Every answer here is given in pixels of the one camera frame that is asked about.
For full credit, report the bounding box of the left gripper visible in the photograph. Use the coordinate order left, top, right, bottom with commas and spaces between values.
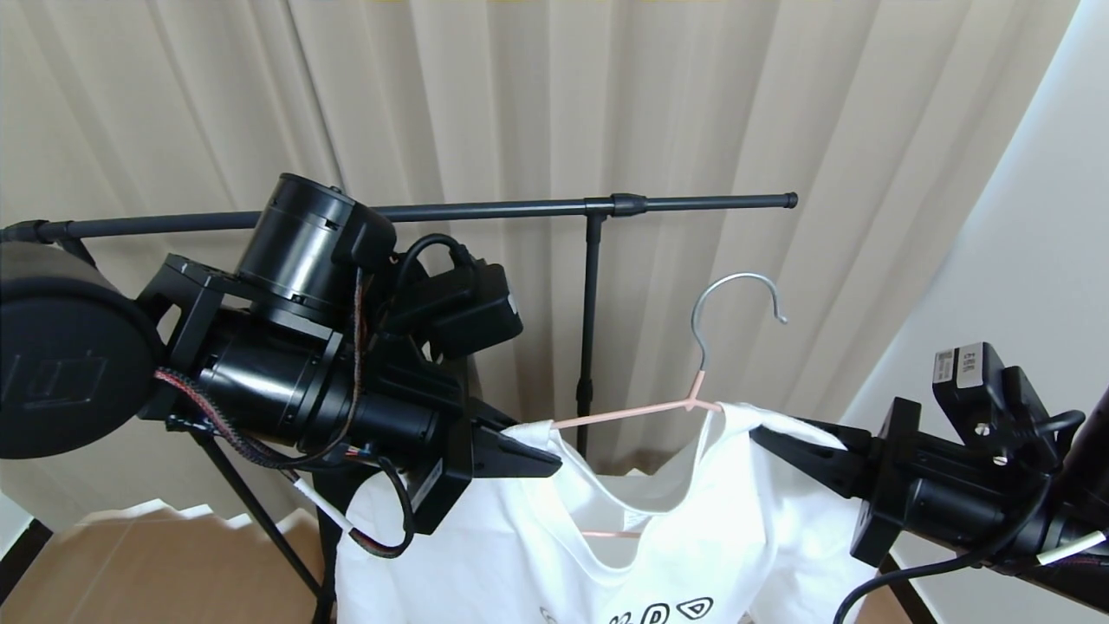
201, 333, 563, 536

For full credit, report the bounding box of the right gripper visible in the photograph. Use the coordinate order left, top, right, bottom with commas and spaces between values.
750, 397, 1067, 569

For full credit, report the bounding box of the pink clothes hanger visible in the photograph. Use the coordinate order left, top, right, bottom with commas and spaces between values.
550, 273, 789, 540

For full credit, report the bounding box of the white garment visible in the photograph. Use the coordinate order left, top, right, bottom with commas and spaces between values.
334, 400, 876, 624

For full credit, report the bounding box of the black clothes rack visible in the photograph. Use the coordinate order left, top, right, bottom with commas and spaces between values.
0, 192, 800, 624

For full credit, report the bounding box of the beige curtain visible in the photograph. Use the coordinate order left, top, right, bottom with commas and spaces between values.
0, 0, 1081, 530

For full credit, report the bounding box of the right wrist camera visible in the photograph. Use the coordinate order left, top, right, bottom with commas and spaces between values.
931, 342, 1086, 473

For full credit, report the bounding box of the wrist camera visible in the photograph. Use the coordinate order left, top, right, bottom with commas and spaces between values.
381, 260, 525, 361
931, 342, 1086, 473

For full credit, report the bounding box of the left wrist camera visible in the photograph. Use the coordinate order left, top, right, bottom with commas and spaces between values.
381, 260, 525, 361

